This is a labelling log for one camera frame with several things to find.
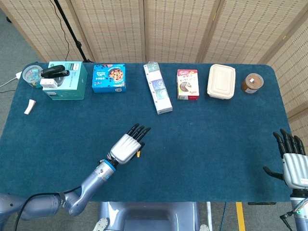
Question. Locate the black bracket under table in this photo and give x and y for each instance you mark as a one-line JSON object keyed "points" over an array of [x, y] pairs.
{"points": [[262, 203]]}

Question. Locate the grey-blue robot torso base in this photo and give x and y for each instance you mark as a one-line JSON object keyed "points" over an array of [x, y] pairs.
{"points": [[149, 216]]}

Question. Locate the white table leg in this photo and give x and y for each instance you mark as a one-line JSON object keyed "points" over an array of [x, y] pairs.
{"points": [[209, 215]]}

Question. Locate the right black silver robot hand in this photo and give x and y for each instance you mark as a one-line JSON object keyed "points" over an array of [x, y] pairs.
{"points": [[294, 170]]}

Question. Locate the black stapler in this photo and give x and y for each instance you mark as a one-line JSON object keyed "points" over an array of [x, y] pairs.
{"points": [[54, 71]]}

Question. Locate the blue cookie box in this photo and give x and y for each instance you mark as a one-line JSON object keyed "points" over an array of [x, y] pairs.
{"points": [[109, 78]]}

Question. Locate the white curved paper piece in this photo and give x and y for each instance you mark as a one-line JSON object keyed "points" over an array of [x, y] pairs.
{"points": [[29, 106]]}

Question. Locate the blue felt table cover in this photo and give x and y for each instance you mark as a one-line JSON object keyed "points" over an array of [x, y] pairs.
{"points": [[168, 120]]}

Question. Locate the bamboo folding screen panel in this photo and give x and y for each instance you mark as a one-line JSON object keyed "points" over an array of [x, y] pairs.
{"points": [[115, 29], [250, 31], [293, 79], [41, 26], [178, 29]]}

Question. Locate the clear plastic cup with clips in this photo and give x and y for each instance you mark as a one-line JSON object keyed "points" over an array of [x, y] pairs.
{"points": [[31, 75]]}

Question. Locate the red white chocolate box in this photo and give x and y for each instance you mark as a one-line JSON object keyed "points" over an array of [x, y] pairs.
{"points": [[188, 84]]}

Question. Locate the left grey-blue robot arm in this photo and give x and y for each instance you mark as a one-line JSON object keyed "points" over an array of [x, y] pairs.
{"points": [[89, 187]]}

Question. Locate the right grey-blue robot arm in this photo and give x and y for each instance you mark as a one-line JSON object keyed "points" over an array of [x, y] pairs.
{"points": [[300, 211]]}

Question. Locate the small white box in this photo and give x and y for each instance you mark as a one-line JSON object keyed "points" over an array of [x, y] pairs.
{"points": [[48, 83]]}

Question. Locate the black caster wheel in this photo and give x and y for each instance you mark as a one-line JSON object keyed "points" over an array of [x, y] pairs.
{"points": [[9, 20]]}

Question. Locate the black tripod stand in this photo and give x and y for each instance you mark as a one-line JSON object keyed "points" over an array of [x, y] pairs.
{"points": [[69, 29]]}

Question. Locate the grey metal bracket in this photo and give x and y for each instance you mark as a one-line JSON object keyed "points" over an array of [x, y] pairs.
{"points": [[101, 224], [204, 228]]}

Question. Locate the beige lidded food container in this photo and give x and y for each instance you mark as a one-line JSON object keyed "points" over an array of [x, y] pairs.
{"points": [[221, 81]]}

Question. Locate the brown jar with clear lid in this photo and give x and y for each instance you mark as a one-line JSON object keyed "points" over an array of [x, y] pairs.
{"points": [[252, 83]]}

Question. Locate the long white box pack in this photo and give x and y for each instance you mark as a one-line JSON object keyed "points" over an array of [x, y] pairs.
{"points": [[157, 87]]}

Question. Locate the teal product box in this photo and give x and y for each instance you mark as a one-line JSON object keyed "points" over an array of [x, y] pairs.
{"points": [[69, 86]]}

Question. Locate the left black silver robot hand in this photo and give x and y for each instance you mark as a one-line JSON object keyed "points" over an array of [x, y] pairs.
{"points": [[125, 149]]}

